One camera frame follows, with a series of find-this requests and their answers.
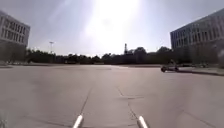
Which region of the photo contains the row of dark trees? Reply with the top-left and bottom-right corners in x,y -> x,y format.
0,46 -> 224,66

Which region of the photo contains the distant slim tower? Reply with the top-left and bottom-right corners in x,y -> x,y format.
123,42 -> 129,55

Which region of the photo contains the grey stone slab plaza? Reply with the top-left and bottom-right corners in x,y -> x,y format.
0,63 -> 224,128

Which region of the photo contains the dark scooter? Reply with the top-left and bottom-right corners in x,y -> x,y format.
160,59 -> 180,73

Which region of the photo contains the tall lamp pole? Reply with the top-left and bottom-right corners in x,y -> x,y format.
48,41 -> 55,55

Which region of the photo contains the robot's own part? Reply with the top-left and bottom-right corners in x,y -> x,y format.
72,114 -> 84,128
137,115 -> 149,128

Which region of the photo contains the raised grass bed with kerb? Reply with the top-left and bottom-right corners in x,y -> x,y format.
161,65 -> 224,77

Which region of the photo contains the large curved grey building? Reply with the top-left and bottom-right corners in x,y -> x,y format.
169,8 -> 224,65

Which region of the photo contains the pale building with window rows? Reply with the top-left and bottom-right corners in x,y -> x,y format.
0,10 -> 31,62

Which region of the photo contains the low raised bed with kerb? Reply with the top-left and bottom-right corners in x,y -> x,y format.
0,63 -> 14,70

